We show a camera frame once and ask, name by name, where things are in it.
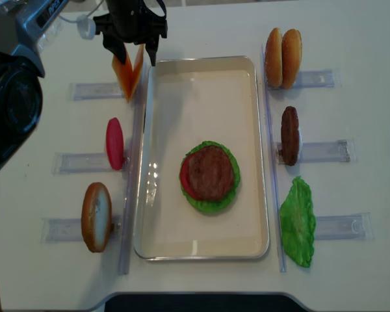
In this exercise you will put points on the long clear rail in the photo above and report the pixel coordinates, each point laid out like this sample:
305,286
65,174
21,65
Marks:
273,167
133,173

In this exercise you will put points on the clear holder for bun half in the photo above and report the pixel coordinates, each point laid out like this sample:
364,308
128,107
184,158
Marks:
56,230

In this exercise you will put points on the bun half with white face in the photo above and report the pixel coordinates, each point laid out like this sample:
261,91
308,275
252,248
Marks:
96,217

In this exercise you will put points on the sesame bun right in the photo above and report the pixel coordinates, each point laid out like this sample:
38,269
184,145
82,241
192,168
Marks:
291,48

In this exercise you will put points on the green lettuce leaf on tray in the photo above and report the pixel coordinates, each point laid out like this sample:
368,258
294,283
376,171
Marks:
211,207

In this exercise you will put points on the sesame bun left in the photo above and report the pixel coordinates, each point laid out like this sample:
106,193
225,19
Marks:
273,58

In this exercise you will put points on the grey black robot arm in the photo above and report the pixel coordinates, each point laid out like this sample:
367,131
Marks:
23,23

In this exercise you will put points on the clear holder for buns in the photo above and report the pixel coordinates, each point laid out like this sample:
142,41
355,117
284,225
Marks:
328,78

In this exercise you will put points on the brown meat patty on tray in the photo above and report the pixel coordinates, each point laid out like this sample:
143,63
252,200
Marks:
210,173

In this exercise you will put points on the green lettuce leaf standing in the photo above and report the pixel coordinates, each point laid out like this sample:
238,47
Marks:
298,223

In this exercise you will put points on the long clear rail left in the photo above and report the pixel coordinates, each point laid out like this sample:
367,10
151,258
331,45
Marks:
133,173

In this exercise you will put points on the white rectangular tray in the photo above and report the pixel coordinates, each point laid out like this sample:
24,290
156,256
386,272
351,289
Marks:
188,102

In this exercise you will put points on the clear holder for lettuce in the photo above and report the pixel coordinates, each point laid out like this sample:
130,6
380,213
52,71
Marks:
345,227

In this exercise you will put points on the sesame bun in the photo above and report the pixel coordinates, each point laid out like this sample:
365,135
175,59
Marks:
291,48
273,58

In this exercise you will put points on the clear holder for patty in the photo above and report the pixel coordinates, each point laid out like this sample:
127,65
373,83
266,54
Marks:
337,151

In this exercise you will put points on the red tomato slice standing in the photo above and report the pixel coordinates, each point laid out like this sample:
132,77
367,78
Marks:
115,144

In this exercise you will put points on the red tomato slice on tray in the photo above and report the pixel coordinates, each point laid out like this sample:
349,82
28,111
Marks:
184,178

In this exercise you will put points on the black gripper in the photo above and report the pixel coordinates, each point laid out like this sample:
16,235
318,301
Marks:
131,21

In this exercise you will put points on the clear holder for tomato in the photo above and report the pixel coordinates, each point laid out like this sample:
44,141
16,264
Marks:
79,163

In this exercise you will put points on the dark base at table edge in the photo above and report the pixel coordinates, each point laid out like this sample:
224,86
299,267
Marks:
202,302

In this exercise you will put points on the long clear rail right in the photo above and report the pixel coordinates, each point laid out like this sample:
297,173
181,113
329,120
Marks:
273,167

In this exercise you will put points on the clear holder for cheese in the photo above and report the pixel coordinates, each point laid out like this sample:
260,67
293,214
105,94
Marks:
85,91

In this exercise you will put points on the brown meat patty standing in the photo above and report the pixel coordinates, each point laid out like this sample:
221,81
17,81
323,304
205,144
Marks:
290,136

